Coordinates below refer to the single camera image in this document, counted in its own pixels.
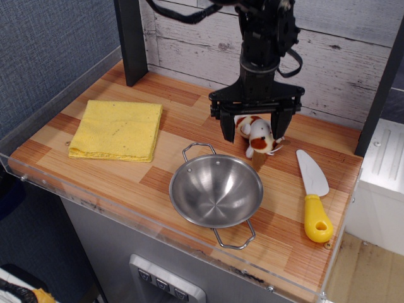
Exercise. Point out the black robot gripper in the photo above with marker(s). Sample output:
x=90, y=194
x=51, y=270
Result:
x=256, y=93

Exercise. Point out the red and white plush toy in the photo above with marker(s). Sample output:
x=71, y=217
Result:
x=260, y=137

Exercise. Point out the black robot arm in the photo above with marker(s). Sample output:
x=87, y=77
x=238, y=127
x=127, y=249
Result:
x=268, y=33

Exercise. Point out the yellow object bottom left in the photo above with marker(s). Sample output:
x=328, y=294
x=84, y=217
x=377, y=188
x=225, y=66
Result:
x=43, y=297

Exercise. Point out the yellow folded cloth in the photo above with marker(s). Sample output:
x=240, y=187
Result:
x=116, y=130

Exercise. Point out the white side cabinet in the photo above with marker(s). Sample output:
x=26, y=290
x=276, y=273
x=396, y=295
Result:
x=376, y=213

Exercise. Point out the silver dispenser button panel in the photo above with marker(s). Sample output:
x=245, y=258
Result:
x=172, y=288

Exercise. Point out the stainless steel handled bowl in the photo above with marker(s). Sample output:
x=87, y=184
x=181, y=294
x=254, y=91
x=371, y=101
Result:
x=216, y=191

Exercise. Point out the white knife yellow handle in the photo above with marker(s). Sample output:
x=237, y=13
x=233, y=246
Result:
x=317, y=225

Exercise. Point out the black left frame post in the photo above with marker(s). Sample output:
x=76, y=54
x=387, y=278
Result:
x=131, y=38

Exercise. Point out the clear acrylic guard rail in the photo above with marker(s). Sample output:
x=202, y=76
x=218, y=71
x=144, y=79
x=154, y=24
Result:
x=272, y=250

